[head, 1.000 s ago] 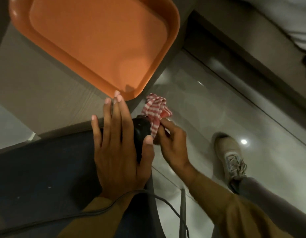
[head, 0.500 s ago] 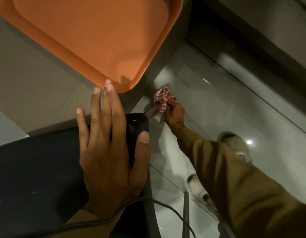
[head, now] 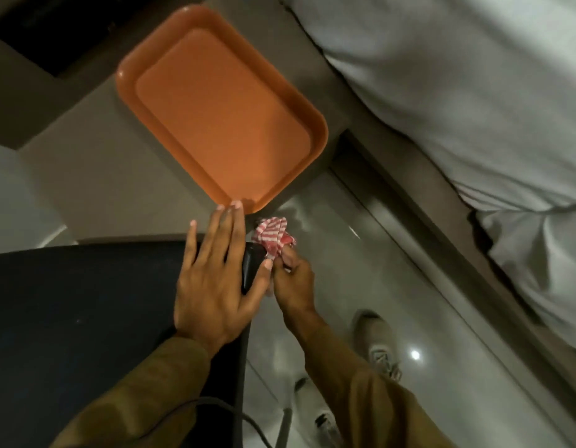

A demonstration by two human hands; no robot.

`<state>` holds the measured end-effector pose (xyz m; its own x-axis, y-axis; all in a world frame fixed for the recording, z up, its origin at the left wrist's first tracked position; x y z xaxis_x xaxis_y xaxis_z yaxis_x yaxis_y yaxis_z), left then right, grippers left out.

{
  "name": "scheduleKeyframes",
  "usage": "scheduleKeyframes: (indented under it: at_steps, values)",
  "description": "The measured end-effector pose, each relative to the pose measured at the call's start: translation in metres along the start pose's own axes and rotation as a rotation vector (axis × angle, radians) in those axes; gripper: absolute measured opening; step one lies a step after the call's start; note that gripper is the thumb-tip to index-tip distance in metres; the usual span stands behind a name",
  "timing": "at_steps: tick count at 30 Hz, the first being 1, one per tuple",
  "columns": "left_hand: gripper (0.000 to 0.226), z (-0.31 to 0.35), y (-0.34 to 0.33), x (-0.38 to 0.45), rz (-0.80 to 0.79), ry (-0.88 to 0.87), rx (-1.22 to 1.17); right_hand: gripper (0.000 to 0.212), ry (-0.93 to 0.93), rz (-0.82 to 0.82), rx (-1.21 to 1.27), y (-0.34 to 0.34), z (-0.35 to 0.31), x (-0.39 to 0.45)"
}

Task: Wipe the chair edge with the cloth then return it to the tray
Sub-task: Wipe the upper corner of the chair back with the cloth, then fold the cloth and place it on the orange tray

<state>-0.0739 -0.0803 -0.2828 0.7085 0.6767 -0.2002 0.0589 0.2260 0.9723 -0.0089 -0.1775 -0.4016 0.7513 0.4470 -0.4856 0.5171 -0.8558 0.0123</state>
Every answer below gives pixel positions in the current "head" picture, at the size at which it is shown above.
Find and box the person's right hand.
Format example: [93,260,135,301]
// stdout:
[271,245,324,339]

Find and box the person's left hand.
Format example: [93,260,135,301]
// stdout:
[173,200,275,358]

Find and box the red white checkered cloth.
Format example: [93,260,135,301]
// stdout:
[251,216,298,263]

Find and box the dark blue chair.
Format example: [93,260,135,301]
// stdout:
[0,233,296,448]

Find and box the person's left forearm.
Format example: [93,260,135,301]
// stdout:
[49,335,212,448]

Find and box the person's right forearm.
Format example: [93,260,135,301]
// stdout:
[295,317,458,448]

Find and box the person's right white shoe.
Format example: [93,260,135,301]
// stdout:
[353,309,405,384]

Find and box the person's white shoe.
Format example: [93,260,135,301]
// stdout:
[293,377,346,448]
[353,309,405,384]

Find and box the person's left white shoe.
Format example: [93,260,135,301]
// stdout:
[293,377,346,448]

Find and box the grey brown bedside table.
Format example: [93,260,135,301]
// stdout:
[18,0,350,244]

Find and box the orange plastic tray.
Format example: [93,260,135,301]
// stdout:
[115,4,330,216]

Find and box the white duvet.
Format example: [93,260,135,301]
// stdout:
[473,202,576,353]

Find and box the white bed sheet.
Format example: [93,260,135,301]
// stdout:
[277,0,576,213]

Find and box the black cable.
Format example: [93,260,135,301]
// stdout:
[143,396,275,448]

